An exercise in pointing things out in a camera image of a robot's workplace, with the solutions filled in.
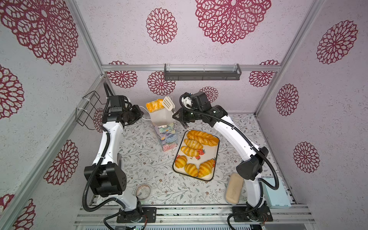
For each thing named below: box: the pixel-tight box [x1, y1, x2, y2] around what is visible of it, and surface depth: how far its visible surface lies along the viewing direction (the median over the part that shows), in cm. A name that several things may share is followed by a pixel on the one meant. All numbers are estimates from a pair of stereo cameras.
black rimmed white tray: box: [172, 130, 220, 182], surface depth 97 cm
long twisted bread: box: [186, 130, 219, 147], surface depth 104 cm
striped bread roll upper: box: [184, 138, 204, 150], surface depth 100 cm
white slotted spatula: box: [161, 96, 176, 114], surface depth 79 cm
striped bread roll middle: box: [180, 145, 200, 157], surface depth 97 cm
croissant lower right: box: [197, 159, 215, 178], surface depth 88 cm
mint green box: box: [262, 177, 292, 209], surface depth 78 cm
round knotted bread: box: [145, 98, 165, 113], surface depth 81 cm
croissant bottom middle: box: [184, 163, 199, 177], surface depth 87 cm
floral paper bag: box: [149, 106, 179, 152], surface depth 89 cm
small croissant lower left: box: [174, 155, 188, 169], surface depth 91 cm
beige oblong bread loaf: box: [225, 172, 244, 205], surface depth 78 cm
